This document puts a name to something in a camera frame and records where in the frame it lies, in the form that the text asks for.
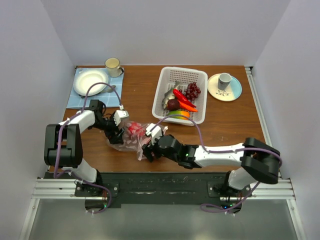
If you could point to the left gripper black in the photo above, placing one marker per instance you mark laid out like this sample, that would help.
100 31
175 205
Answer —
114 138

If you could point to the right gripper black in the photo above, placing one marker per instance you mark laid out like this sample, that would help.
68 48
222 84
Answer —
147 151

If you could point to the clear zip top bag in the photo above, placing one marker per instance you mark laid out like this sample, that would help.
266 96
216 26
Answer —
132 144

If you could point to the fake red bell pepper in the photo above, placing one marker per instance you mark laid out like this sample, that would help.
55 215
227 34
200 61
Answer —
135 129

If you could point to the fake mango green orange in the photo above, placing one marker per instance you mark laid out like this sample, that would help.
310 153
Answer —
179 114

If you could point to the fake dark purple fruit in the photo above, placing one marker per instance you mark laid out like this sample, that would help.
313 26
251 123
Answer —
173 105

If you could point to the fake carrot orange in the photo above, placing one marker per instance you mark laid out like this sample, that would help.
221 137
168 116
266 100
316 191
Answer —
187 107

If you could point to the fake fish grey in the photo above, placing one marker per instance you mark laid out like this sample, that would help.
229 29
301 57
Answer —
169 95

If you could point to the fake red chili pepper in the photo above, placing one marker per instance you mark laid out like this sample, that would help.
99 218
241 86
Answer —
182 98

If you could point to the fake purple grapes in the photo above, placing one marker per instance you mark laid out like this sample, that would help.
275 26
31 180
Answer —
192 92

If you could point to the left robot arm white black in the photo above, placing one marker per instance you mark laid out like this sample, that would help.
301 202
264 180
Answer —
63 148

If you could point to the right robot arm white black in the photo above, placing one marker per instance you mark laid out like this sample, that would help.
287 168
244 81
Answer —
255 160

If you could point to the blue checkered cloth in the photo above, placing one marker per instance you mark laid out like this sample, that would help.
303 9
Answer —
111 100

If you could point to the metal spoon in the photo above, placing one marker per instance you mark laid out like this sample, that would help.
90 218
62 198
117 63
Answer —
109 89

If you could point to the white bowl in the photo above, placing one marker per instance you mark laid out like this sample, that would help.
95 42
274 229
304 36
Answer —
88 77

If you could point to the cream mug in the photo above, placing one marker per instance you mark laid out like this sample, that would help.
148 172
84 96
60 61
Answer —
113 67

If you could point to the white plastic basket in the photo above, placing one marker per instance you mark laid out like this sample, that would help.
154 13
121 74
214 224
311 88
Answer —
169 77

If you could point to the pastel plate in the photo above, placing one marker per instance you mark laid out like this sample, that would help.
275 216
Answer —
231 93

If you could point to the small grey cup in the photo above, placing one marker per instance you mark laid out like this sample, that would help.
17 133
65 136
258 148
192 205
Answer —
224 80

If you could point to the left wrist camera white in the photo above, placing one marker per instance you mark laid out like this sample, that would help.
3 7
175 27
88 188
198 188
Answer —
119 116

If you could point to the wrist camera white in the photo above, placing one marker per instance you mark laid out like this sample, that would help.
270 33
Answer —
154 132
119 116

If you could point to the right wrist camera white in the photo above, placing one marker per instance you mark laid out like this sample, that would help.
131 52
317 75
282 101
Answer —
154 132

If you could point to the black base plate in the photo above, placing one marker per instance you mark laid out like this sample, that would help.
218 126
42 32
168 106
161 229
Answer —
175 188

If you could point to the aluminium frame rail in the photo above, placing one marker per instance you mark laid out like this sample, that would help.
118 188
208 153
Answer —
270 214

